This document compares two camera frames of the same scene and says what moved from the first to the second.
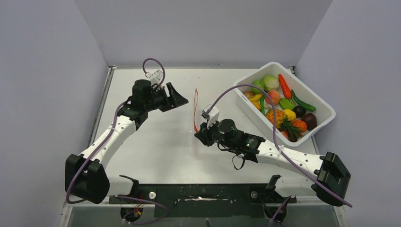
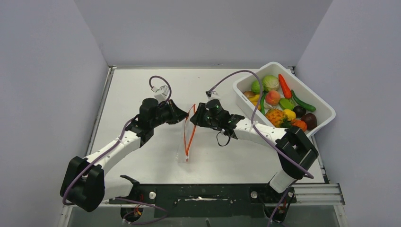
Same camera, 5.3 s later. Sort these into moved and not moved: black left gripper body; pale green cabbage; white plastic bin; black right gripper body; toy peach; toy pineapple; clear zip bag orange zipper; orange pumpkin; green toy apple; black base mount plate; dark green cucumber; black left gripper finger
Moved: black right gripper body; clear zip bag orange zipper; black left gripper finger; black left gripper body
Not moved: green toy apple; black base mount plate; toy pineapple; white plastic bin; pale green cabbage; dark green cucumber; orange pumpkin; toy peach
